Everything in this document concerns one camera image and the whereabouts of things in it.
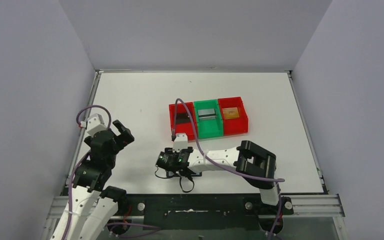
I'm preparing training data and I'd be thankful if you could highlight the black credit card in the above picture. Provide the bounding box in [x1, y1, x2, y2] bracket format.
[175, 112, 190, 125]

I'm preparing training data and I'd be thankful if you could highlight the black leather card holder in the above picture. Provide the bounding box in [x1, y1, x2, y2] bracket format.
[165, 169, 203, 178]

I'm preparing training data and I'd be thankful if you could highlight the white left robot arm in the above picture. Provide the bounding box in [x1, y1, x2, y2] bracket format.
[50, 119, 135, 240]

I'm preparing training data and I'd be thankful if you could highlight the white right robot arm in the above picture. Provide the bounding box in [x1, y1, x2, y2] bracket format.
[155, 140, 285, 216]

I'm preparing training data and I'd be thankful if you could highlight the silver card in bin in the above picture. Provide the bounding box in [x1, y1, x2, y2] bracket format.
[197, 108, 217, 121]

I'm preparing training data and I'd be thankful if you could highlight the gold card in bin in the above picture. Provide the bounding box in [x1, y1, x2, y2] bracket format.
[222, 107, 240, 120]

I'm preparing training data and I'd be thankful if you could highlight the left red plastic bin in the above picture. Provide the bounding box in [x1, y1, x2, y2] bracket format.
[168, 102, 198, 141]

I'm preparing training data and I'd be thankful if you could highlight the red plastic bin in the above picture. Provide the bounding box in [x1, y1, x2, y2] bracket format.
[217, 96, 249, 136]
[168, 102, 198, 141]

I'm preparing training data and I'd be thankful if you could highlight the green plastic bin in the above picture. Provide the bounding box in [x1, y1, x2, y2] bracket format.
[193, 99, 224, 139]

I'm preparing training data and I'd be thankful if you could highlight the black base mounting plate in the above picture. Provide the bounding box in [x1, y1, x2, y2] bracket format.
[111, 193, 294, 231]

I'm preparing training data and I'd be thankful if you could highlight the right red plastic bin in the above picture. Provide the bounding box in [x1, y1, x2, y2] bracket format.
[217, 96, 249, 136]

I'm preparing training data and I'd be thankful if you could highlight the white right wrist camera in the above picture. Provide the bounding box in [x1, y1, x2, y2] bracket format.
[172, 133, 188, 153]

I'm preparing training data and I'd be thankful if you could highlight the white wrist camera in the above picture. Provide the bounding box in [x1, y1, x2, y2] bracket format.
[172, 133, 188, 153]
[79, 113, 108, 138]

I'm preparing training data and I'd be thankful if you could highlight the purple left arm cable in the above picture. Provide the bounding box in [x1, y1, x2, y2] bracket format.
[59, 104, 113, 240]

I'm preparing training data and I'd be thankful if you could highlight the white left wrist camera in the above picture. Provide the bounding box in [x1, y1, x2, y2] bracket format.
[79, 113, 108, 138]

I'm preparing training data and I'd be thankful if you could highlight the aluminium frame rail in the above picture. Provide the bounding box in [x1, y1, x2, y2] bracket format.
[46, 194, 345, 220]

